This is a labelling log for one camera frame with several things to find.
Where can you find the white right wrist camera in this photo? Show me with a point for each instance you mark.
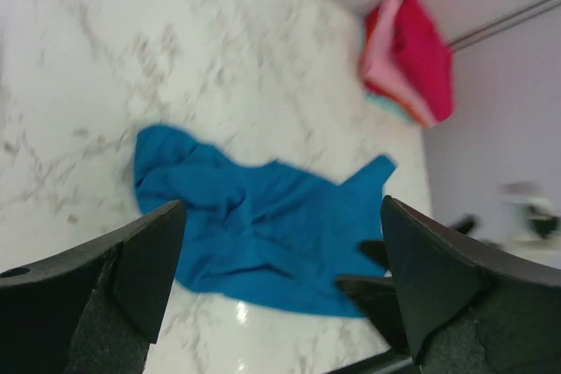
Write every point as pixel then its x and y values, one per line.
pixel 534 217

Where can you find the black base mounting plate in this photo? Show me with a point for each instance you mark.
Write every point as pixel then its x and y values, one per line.
pixel 389 362

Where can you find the folded orange t shirt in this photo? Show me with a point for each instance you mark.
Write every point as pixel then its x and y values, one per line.
pixel 409 111

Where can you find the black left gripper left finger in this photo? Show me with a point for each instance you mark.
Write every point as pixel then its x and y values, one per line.
pixel 95 308

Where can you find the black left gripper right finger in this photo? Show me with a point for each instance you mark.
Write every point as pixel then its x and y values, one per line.
pixel 468 307

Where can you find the folded light blue t shirt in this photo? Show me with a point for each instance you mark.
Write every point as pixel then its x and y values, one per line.
pixel 381 101

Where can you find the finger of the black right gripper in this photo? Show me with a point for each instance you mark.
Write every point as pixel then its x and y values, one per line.
pixel 376 297
pixel 376 251

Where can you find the folded pink t shirt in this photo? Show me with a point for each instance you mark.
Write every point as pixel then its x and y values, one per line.
pixel 385 63

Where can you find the aluminium right frame post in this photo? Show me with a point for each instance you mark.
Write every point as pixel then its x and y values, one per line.
pixel 503 23

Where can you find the folded crimson t shirt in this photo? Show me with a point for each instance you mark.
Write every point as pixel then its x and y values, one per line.
pixel 424 57

